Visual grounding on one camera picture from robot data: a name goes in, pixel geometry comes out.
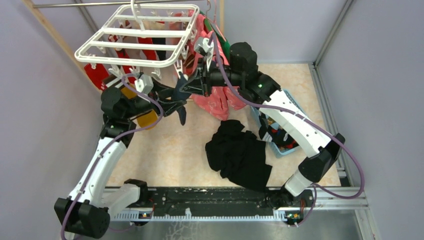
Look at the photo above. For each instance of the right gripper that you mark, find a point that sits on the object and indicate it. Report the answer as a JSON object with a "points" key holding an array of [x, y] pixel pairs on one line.
{"points": [[196, 86]]}

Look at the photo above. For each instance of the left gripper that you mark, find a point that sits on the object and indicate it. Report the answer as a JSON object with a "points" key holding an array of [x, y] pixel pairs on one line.
{"points": [[163, 92]]}

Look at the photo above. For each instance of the dark navy short sock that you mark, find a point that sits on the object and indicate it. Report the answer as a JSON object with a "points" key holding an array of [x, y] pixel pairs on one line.
{"points": [[181, 96]]}

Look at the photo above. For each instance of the mustard yellow striped sock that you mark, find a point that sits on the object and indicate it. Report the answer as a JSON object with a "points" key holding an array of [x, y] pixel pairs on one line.
{"points": [[145, 116]]}

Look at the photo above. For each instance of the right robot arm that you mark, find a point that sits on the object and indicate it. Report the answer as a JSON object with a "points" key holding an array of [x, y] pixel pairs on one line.
{"points": [[262, 92]]}

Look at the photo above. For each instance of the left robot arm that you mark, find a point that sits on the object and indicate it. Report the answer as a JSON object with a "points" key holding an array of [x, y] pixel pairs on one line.
{"points": [[86, 211]]}

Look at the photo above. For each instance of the green garment on hanger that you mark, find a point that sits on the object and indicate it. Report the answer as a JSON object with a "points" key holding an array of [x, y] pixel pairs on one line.
{"points": [[208, 26]]}

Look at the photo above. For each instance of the white plastic sock hanger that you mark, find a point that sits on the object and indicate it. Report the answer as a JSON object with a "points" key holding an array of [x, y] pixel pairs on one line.
{"points": [[179, 21]]}

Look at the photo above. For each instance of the brown striped sock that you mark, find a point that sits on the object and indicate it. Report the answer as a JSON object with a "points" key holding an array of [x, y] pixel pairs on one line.
{"points": [[188, 64]]}

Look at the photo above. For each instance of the pink printed shirt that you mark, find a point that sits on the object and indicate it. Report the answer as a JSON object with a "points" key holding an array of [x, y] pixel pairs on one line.
{"points": [[221, 99]]}

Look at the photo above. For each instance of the red sock rear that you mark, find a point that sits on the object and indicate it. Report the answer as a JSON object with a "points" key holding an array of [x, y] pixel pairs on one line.
{"points": [[148, 54]]}

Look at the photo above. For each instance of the red patterned sock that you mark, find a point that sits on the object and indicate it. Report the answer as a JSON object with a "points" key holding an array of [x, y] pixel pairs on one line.
{"points": [[97, 73]]}

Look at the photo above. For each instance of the black cloth pile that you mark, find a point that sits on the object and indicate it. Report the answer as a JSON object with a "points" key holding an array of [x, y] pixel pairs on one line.
{"points": [[238, 156]]}

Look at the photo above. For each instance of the light blue plastic basket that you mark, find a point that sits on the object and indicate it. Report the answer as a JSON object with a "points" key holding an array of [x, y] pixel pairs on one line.
{"points": [[278, 154]]}

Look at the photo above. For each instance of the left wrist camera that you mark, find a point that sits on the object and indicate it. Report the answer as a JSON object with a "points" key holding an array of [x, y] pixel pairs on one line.
{"points": [[144, 84]]}

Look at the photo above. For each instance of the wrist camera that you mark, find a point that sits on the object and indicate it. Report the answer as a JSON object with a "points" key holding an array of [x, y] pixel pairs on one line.
{"points": [[144, 84], [205, 47]]}

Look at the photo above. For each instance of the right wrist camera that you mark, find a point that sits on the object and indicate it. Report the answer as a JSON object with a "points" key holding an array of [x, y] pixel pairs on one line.
{"points": [[205, 47]]}

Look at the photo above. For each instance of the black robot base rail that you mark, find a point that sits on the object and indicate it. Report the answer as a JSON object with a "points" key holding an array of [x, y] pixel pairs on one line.
{"points": [[237, 204]]}

